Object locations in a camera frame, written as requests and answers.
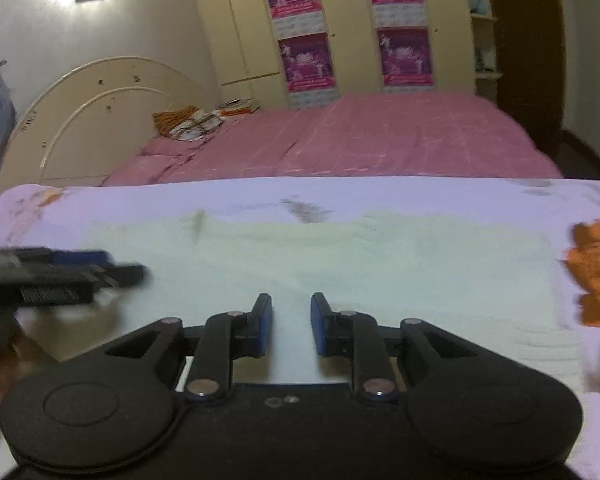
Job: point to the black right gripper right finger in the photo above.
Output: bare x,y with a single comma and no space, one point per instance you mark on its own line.
367,346

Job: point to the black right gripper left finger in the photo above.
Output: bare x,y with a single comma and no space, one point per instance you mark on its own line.
215,346

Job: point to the cream white towel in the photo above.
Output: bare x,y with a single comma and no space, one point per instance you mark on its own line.
493,285

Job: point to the pink pillow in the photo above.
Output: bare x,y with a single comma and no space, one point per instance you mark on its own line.
153,161

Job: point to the cream wooden headboard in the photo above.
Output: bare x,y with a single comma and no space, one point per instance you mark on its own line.
87,123

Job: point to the pink checked bedsheet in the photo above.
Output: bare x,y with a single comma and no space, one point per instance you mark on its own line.
432,133

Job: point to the white patterned folded cloth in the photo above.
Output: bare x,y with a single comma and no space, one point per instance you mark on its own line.
195,126

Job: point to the orange folded cloth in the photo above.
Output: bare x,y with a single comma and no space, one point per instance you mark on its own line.
165,122

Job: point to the books on nightstand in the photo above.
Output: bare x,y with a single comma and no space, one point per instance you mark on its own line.
239,107

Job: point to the lilac floral blanket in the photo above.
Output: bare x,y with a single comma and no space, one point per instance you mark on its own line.
565,212

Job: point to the magenta poster lower left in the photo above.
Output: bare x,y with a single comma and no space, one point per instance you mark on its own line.
309,75

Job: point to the magenta poster lower right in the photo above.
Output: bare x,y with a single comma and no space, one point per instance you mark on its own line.
405,57

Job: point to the magenta poster upper left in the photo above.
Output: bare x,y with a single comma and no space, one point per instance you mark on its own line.
295,18

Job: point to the cream wardrobe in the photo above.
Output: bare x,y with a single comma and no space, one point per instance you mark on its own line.
246,58

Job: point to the dark brown door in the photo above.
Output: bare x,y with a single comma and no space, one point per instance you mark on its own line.
530,46

